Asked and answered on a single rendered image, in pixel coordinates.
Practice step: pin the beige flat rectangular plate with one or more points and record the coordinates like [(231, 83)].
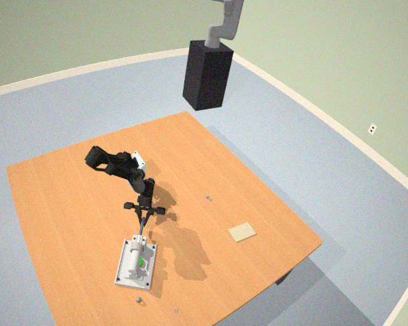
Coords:
[(242, 232)]

